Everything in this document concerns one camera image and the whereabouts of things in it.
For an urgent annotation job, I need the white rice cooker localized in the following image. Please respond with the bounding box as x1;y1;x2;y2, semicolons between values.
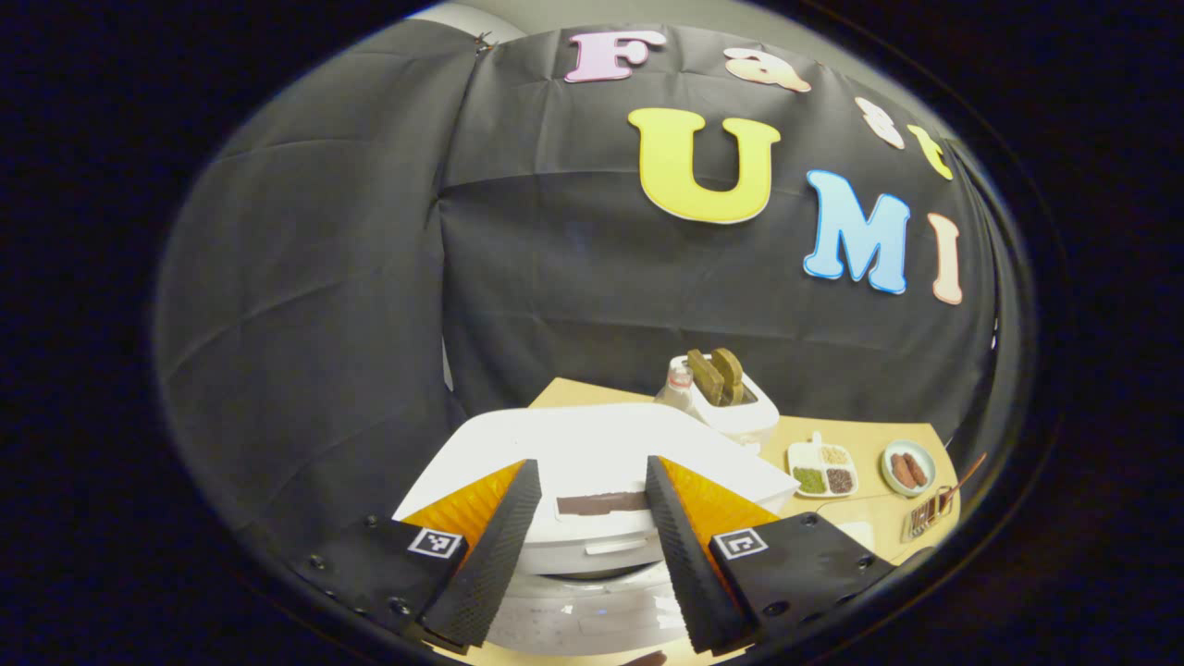
393;402;801;660

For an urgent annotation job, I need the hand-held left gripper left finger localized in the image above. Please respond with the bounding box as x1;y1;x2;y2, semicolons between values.
287;458;544;653

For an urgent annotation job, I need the brown wooden spoon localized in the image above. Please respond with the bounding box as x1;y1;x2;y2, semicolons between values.
930;453;988;514

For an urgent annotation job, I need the black backdrop cloth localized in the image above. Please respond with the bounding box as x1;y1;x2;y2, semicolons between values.
153;18;1028;556

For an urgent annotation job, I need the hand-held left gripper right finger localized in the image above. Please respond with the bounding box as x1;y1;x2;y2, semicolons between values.
645;455;898;656

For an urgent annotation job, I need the white divided grain dish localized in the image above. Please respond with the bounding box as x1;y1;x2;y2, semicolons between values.
786;431;859;499

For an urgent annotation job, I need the clear plastic bottle red label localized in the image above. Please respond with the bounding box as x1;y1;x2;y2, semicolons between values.
655;356;699;413

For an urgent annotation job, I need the pale green plate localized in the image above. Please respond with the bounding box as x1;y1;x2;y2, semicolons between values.
881;439;937;498

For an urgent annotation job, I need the brown bread slice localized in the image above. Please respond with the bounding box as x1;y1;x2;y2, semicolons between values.
710;348;746;404
686;350;725;406

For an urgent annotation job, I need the white toaster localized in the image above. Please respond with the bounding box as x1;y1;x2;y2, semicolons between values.
689;379;781;445

